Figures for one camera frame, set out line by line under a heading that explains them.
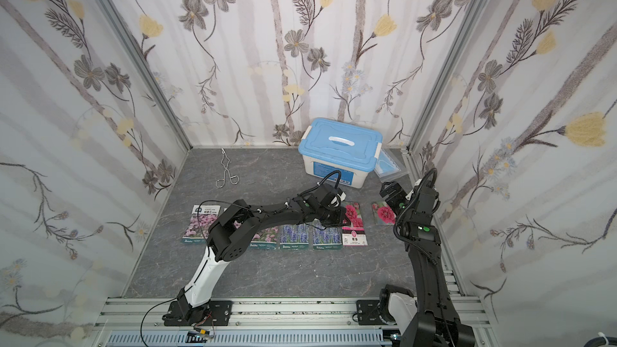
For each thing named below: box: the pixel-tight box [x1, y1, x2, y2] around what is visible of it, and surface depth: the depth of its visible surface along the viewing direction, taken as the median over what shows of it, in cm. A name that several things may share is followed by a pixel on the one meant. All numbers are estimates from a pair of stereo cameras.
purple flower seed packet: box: [179, 204, 221, 244], surface depth 95 cm
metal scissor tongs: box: [216, 147, 240, 188], surface depth 111 cm
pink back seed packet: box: [340, 201, 368, 247], surface depth 92 cm
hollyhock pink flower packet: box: [371, 200, 397, 225], surface depth 98 cm
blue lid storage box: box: [298, 118, 384, 189], surface depth 100 cm
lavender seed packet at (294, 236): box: [279, 222, 310, 250], surface depth 92 cm
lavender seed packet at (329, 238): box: [311, 218, 344, 250], surface depth 92 cm
